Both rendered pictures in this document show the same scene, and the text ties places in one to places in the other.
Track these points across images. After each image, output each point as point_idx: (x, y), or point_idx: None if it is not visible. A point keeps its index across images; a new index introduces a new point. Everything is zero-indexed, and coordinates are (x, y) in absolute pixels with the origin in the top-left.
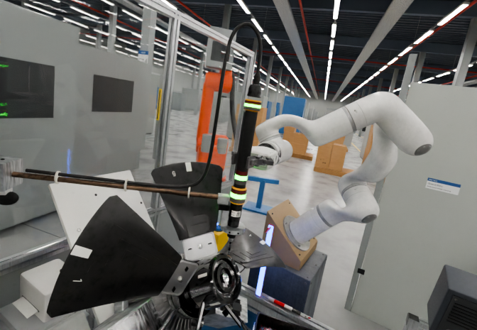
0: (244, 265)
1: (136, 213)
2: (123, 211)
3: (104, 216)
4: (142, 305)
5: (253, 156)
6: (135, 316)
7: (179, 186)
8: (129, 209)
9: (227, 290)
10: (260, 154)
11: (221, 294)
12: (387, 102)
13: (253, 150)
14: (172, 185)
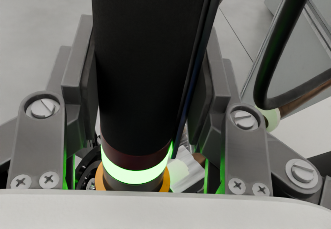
0: None
1: (219, 3)
2: None
3: None
4: (188, 145)
5: (69, 58)
6: (182, 134)
7: (288, 90)
8: None
9: (80, 180)
10: (25, 189)
11: (84, 161)
12: None
13: (159, 207)
14: (302, 84)
